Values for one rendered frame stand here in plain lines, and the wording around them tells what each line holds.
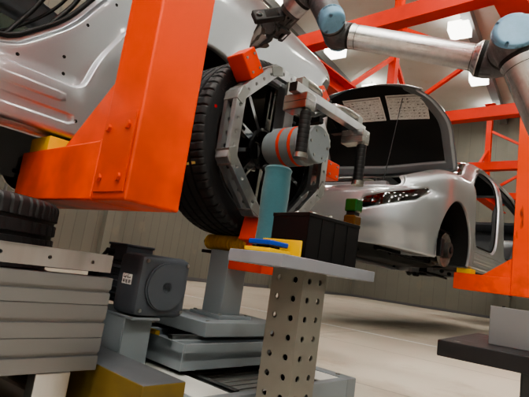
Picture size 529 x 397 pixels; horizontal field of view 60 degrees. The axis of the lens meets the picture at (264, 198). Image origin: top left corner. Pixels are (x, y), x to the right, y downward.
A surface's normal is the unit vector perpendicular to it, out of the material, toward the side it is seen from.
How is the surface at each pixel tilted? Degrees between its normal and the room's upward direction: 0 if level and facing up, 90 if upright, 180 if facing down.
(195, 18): 90
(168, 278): 90
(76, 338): 90
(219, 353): 90
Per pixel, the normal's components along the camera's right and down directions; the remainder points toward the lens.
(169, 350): -0.65, -0.22
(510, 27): -0.36, -0.33
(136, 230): 0.82, 0.03
